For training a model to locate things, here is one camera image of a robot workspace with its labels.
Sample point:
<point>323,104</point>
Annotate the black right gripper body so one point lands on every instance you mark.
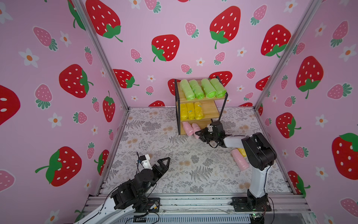
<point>207,134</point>

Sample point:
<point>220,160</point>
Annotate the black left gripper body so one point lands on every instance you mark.
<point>157,174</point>

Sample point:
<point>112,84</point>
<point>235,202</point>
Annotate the pink roll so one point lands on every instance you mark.
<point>196,128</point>
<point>240,160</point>
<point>188,128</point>

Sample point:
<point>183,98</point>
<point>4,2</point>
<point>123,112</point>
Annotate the yellow roll with teal label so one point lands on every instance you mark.
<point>198,111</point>

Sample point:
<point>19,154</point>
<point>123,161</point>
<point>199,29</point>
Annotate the light green roll with label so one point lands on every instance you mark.
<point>197,89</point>

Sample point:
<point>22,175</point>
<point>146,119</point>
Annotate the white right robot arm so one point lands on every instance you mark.
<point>260,155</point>

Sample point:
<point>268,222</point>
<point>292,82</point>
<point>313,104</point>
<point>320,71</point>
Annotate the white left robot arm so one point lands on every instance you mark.
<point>131,196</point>

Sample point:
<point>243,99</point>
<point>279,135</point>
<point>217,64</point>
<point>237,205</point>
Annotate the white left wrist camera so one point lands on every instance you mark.
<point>145,161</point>

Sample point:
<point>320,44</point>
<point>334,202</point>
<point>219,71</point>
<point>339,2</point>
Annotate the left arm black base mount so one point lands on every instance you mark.
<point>146,205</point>

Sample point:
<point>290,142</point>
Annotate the wooden three-tier black-frame shelf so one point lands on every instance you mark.
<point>195,101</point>

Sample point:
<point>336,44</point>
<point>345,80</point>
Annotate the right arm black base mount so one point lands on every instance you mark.
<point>257,206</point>

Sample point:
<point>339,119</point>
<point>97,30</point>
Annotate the aluminium front rail frame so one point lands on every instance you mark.
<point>216,209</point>

